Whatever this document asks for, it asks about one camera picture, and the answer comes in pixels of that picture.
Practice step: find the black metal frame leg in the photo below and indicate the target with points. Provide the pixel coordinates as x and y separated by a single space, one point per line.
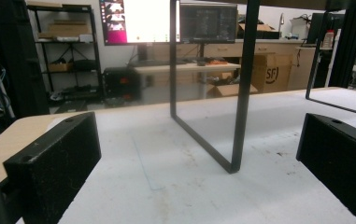
244 93
314 71

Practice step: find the open cardboard box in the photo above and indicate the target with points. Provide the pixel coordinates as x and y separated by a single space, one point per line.
228 88

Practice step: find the white mat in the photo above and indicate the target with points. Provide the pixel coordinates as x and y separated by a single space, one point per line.
216 168

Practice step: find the black computer tower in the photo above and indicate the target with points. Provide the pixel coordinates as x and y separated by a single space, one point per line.
121 84

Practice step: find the black aluminium post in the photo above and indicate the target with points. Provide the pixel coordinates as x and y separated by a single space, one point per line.
348 46

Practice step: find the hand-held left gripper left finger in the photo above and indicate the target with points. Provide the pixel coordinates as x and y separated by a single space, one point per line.
54 168

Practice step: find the large brown cardboard box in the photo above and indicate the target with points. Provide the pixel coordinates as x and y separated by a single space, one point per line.
270 73

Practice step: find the light wooden desk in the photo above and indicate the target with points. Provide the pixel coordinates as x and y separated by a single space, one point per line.
185 70

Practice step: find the bright computer monitor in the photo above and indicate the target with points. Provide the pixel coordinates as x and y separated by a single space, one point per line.
141 20

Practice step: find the black metal shelf rack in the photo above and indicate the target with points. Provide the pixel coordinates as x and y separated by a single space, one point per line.
69 49

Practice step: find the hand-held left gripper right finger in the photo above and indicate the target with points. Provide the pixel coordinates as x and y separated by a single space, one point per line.
344 155

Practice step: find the dark computer monitor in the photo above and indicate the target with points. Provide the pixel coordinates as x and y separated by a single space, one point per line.
208 23

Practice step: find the flat cardboard box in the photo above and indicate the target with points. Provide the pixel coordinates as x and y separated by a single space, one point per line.
68 28

